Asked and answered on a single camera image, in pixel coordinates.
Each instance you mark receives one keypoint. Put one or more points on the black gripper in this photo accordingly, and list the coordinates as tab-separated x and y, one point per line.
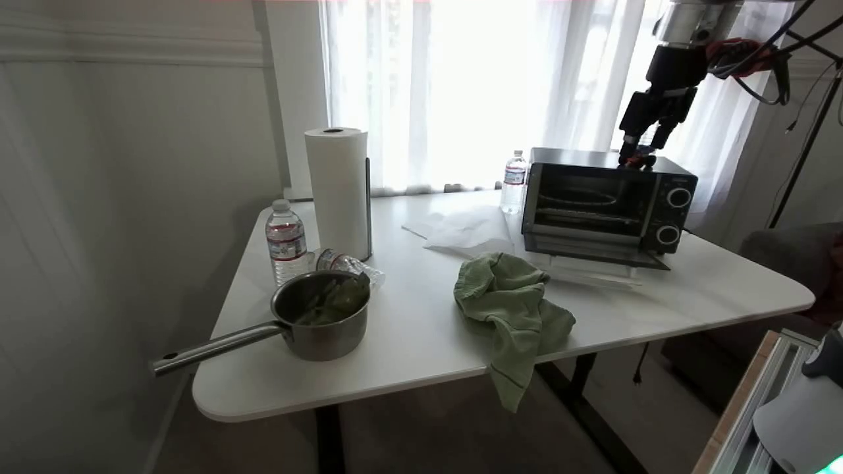
659	108

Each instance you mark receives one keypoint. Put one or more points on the black framed tray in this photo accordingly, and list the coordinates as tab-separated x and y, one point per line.
595	262

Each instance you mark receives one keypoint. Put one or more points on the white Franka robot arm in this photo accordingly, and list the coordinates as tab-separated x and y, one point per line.
700	17

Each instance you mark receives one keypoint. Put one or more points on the black toaster oven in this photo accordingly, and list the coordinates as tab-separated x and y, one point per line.
607	175

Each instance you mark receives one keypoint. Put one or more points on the round silver oven knob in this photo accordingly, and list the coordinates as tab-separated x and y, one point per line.
667	236
677	196

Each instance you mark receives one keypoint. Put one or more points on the metal oven rack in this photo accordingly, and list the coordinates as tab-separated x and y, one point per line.
587	215

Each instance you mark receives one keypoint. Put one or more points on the clear water bottle red label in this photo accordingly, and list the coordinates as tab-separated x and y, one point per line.
285	237
513	186

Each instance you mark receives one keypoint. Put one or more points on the black metal stand pole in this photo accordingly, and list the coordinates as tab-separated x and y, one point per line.
806	153

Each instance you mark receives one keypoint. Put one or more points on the dark armchair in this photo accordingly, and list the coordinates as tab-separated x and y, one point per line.
790	254

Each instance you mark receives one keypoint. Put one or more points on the white sheer curtain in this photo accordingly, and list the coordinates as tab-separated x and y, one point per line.
455	88

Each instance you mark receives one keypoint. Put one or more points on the green cloth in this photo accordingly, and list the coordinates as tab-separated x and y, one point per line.
509	307

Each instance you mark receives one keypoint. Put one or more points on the black table leg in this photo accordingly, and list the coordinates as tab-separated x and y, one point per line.
587	412
329	444

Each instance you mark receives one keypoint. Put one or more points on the wood framed robot platform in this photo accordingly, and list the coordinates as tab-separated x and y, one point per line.
728	433

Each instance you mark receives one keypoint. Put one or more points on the white paper towel roll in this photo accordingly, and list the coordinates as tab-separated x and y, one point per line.
333	194

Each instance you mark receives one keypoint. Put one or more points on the crushed clear plastic bottle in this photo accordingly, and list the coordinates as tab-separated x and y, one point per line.
337	262

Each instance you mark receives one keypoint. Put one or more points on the green leafy vegetables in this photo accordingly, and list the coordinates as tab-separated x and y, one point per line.
333	299

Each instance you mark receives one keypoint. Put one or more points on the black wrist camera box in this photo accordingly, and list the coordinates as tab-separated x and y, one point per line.
677	66

